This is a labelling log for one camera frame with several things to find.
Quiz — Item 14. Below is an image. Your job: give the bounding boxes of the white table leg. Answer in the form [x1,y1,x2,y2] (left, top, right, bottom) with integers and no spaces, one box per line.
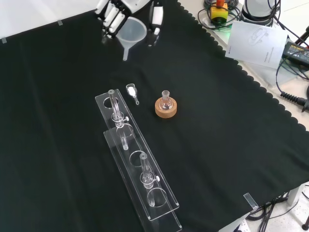
[286,180,309,206]

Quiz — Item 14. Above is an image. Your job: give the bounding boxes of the thin black looped cable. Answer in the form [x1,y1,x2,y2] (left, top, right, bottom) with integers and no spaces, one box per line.
[275,58,309,95]

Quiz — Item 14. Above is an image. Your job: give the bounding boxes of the black cloth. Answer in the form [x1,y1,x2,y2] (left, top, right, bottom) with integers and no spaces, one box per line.
[0,0,309,232]

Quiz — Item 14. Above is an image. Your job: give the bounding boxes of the clear plastic funnel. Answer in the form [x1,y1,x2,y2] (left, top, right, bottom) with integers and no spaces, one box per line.
[116,16,147,61]

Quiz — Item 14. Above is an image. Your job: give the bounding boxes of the glass weighing funnel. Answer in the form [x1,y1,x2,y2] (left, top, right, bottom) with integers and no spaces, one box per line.
[125,84,140,106]

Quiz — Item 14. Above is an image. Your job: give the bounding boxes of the black tripod leg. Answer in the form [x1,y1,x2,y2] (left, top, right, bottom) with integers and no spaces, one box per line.
[295,24,309,47]

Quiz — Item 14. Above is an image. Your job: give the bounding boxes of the cork ring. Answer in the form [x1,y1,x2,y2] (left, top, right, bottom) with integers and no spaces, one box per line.
[154,96,178,119]

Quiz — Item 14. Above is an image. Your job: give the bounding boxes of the pale printed booklet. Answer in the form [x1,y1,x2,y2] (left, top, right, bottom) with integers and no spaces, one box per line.
[224,20,289,70]

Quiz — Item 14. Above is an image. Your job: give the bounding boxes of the yellow stop button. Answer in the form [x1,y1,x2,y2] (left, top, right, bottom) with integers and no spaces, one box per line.
[209,0,229,25]

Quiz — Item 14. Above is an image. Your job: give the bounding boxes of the clear tape strip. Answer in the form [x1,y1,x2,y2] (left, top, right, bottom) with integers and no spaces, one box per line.
[243,192,259,210]

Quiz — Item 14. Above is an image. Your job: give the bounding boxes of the clear acrylic funnel stand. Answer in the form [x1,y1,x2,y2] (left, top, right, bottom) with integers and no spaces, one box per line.
[95,88,183,232]

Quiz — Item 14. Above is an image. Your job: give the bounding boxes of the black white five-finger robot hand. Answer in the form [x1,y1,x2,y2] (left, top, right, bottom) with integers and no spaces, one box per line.
[95,0,165,47]

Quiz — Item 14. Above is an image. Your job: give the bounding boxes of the black power adapter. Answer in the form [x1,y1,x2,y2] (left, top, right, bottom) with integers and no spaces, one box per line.
[281,40,309,65]

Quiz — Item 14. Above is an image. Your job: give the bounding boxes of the black cable with ribbed plug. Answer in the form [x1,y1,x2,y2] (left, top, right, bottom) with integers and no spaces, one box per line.
[280,91,309,112]

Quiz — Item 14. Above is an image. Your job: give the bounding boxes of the small glass round-bottom flask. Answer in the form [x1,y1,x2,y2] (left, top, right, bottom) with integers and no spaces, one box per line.
[161,90,174,111]

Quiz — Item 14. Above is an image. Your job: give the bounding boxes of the black cables under table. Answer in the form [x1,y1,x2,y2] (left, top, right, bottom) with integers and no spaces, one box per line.
[245,183,309,232]

